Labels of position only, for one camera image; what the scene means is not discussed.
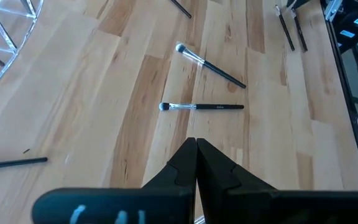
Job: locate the black table frame rail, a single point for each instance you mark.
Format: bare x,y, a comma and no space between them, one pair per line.
346,93

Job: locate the clear acrylic brush organizer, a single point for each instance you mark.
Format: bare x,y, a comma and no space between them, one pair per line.
14,49

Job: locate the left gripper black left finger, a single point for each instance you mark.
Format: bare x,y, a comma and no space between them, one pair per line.
154,202

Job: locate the grey marker centre table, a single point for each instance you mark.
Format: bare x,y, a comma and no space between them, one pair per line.
216,106

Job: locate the silver metal bracket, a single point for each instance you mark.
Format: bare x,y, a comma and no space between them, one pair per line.
332,9

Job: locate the small dark pen back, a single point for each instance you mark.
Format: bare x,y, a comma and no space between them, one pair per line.
14,163

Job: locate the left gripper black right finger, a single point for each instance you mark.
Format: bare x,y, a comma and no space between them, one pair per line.
244,202

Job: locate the black brush silver ferrule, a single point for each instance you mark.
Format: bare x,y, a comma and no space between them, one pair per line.
219,71

